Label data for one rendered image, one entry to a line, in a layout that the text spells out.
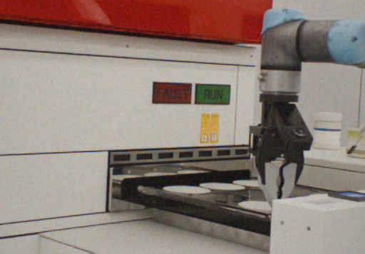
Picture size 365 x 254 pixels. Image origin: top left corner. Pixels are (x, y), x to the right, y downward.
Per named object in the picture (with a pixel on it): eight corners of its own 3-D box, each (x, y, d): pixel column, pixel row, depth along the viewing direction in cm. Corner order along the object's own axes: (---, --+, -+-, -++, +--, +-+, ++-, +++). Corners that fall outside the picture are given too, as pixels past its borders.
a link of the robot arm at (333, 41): (382, 22, 135) (324, 23, 142) (356, 16, 126) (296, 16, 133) (378, 67, 135) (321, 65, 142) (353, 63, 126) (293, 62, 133)
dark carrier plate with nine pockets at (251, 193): (144, 190, 160) (144, 187, 160) (252, 180, 184) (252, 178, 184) (268, 217, 135) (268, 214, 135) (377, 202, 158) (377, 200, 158)
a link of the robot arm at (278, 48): (296, 7, 132) (254, 8, 137) (293, 70, 133) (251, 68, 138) (316, 11, 139) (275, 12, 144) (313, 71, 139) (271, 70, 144)
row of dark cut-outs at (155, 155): (108, 163, 159) (109, 152, 159) (247, 156, 189) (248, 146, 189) (110, 164, 159) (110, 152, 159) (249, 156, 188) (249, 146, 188)
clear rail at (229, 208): (135, 192, 160) (135, 185, 160) (140, 191, 161) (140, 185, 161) (269, 222, 133) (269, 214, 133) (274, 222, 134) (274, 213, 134)
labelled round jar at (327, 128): (306, 148, 201) (309, 111, 201) (323, 147, 206) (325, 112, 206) (328, 150, 196) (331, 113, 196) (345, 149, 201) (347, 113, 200)
